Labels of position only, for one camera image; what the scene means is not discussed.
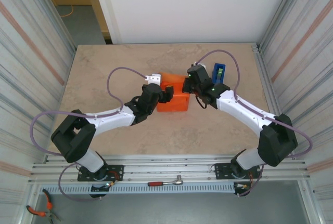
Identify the aluminium side rail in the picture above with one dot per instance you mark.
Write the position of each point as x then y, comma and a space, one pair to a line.
262, 63

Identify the green tape roll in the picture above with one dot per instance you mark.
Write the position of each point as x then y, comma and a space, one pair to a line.
220, 72

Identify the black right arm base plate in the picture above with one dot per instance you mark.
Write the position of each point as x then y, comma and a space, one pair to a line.
221, 169

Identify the white door frame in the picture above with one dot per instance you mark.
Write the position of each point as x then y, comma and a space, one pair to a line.
106, 8

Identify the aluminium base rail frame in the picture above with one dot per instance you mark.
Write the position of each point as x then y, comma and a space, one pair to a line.
169, 168

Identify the yellow power connector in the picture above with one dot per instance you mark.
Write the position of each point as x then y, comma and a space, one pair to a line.
242, 186
112, 183

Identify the blue tape dispenser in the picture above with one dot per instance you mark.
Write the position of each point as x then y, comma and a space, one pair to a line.
215, 77

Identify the orange wrapping paper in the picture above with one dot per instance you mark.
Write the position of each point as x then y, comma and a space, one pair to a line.
174, 104

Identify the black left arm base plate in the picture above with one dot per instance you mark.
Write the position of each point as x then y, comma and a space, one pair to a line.
117, 172

